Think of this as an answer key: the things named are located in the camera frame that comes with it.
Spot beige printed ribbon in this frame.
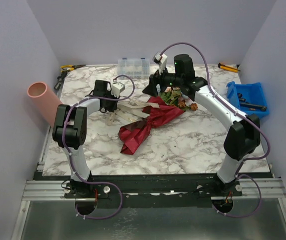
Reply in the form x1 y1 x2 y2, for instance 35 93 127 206
105 98 150 126

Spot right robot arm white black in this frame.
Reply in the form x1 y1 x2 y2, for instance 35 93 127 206
143 53 260 196

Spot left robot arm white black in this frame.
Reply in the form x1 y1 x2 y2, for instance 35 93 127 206
52 80 125 198

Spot pink cylindrical vase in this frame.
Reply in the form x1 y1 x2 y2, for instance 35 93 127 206
27 81 62 127

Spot clear plastic organizer box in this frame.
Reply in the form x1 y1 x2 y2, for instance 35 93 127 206
117 58 150 80

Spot yellow black utility knife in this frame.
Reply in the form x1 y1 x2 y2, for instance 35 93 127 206
218 62 239 73

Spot black tool in bin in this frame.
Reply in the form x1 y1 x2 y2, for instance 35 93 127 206
237 93 267 112

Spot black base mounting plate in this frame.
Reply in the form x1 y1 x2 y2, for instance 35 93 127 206
33 172 272 212

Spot blue plastic bin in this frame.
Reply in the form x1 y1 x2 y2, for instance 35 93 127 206
226 81 269 119

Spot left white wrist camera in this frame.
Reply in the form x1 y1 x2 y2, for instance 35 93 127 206
111 82 126 98

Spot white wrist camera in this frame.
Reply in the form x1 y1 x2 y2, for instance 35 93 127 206
111 82 126 98
152 52 168 75

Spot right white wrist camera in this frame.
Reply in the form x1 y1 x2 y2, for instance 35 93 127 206
152 52 168 75

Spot yellow handled pliers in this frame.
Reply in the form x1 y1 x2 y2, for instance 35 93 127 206
60 64 86 72

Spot aluminium extrusion rail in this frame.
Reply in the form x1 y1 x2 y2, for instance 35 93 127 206
22 178 286 201

